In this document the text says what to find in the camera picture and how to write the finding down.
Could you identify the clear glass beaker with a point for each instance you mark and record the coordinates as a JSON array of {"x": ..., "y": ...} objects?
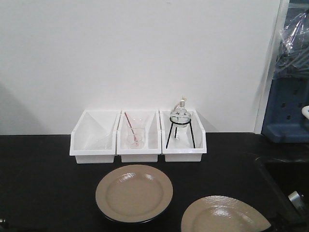
[{"x": 140, "y": 134}]

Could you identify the left white storage bin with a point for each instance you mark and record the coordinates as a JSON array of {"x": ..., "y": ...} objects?
[{"x": 93, "y": 139}]

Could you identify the white lab faucet green knobs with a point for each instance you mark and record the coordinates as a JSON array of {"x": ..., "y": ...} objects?
[{"x": 305, "y": 111}]

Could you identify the tan ceramic plate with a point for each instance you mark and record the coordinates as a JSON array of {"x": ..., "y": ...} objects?
[
  {"x": 134, "y": 194},
  {"x": 222, "y": 214}
]

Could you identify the white storage bin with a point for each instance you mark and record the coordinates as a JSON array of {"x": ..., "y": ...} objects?
[
  {"x": 181, "y": 149},
  {"x": 93, "y": 139},
  {"x": 147, "y": 119}
]

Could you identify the black wire tripod stand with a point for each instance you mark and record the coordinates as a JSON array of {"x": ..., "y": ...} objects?
[{"x": 179, "y": 130}]

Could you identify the blue-grey pegboard drying rack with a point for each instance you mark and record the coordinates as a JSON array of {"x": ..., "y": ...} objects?
[{"x": 284, "y": 121}]

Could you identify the round glass flask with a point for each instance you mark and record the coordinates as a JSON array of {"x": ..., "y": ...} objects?
[{"x": 179, "y": 115}]

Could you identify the black lab sink basin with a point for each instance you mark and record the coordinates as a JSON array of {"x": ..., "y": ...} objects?
[{"x": 285, "y": 176}]

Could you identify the right white storage bin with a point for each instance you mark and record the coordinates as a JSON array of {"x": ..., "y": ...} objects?
[{"x": 181, "y": 149}]

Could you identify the clear plastic bag of pegs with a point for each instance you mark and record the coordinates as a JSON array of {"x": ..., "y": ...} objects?
[{"x": 293, "y": 57}]

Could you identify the red glass stirring rod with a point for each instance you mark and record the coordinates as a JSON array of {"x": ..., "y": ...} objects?
[{"x": 133, "y": 133}]

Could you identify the middle white storage bin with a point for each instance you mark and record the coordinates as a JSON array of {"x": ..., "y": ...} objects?
[{"x": 147, "y": 119}]

